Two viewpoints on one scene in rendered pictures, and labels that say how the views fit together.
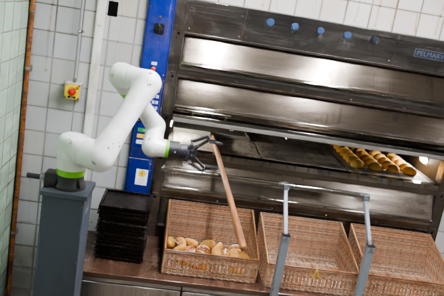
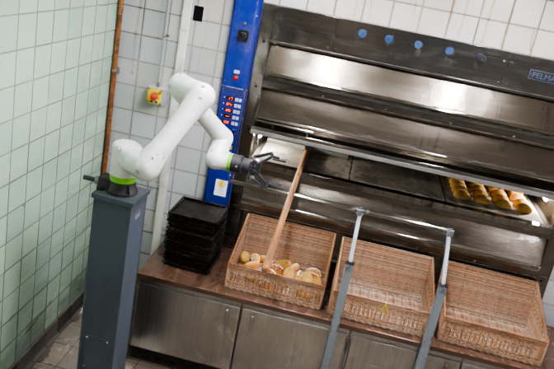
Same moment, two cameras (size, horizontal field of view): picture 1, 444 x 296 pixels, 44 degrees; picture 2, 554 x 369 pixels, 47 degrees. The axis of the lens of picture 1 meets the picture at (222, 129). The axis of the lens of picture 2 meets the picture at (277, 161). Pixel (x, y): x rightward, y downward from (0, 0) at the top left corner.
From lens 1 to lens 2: 70 cm
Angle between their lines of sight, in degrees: 13
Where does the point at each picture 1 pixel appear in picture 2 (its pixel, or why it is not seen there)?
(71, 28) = (157, 31)
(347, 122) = (444, 147)
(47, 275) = (97, 273)
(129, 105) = (178, 117)
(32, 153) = not seen: hidden behind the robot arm
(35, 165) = not seen: hidden behind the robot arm
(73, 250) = (120, 253)
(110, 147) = (153, 157)
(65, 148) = (116, 155)
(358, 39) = (462, 56)
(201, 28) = (288, 36)
